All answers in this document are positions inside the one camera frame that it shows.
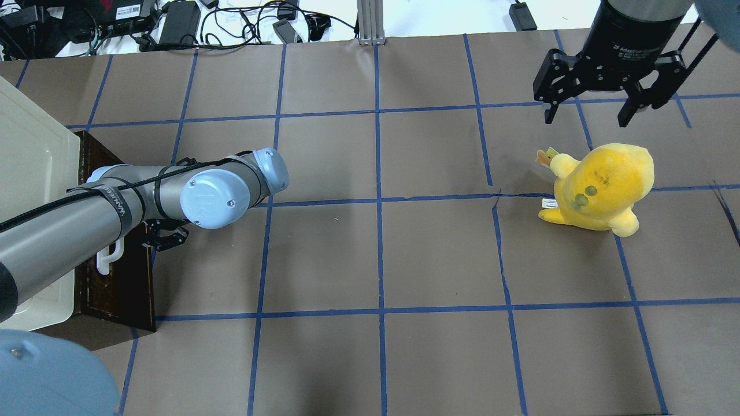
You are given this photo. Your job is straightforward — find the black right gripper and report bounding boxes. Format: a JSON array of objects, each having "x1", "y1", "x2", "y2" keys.
[{"x1": 533, "y1": 3, "x2": 687, "y2": 128}]

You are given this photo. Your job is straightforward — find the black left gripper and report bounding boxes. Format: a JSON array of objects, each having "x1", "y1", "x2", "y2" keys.
[{"x1": 140, "y1": 219, "x2": 190, "y2": 252}]

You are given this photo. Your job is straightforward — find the white drawer handle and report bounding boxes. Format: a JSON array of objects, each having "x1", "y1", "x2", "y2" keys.
[{"x1": 95, "y1": 239, "x2": 125, "y2": 276}]

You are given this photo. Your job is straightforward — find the dark brown wooden drawer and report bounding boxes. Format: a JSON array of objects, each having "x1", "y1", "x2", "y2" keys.
[{"x1": 35, "y1": 131, "x2": 157, "y2": 351}]

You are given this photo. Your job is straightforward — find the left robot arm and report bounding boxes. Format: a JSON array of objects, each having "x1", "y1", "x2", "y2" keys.
[{"x1": 1, "y1": 147, "x2": 289, "y2": 415}]

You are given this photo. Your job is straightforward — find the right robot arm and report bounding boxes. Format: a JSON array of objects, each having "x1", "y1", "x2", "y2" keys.
[{"x1": 533, "y1": 1, "x2": 739, "y2": 127}]

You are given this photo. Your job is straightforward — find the yellow plush dinosaur toy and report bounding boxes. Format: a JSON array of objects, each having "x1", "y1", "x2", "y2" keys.
[{"x1": 536, "y1": 144, "x2": 655, "y2": 237}]

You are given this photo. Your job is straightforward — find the cream plastic storage box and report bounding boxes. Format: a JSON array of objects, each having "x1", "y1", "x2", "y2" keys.
[{"x1": 1, "y1": 79, "x2": 81, "y2": 321}]

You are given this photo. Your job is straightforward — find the black power adapter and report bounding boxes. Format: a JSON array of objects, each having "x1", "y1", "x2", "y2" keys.
[{"x1": 158, "y1": 1, "x2": 201, "y2": 47}]

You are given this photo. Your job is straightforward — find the aluminium frame post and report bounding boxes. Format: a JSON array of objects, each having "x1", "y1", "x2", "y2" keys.
[{"x1": 357, "y1": 0, "x2": 386, "y2": 46}]

